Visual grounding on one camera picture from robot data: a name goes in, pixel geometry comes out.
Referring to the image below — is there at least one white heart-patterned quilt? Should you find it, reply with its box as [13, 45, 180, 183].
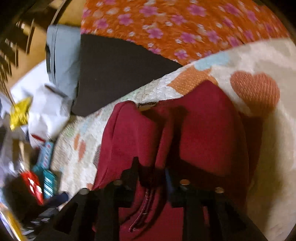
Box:
[51, 39, 295, 240]

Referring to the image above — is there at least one wooden staircase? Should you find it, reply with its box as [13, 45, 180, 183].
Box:
[1, 6, 58, 91]

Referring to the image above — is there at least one orange floral bedsheet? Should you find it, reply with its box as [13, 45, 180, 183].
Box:
[81, 0, 289, 65]

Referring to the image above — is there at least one teal patterned box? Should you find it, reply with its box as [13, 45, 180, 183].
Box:
[32, 142, 57, 199]

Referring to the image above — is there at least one yellow star-shaped item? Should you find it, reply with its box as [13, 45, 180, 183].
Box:
[10, 96, 33, 131]

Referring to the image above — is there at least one maroon red garment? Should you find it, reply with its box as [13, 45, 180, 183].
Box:
[93, 81, 262, 240]

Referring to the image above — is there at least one light blue folded cloth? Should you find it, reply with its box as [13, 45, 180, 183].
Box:
[46, 25, 81, 99]

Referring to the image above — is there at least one black folded cloth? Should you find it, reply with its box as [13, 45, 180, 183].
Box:
[72, 34, 181, 117]

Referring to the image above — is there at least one white plastic bag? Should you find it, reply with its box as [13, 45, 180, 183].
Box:
[11, 61, 73, 148]

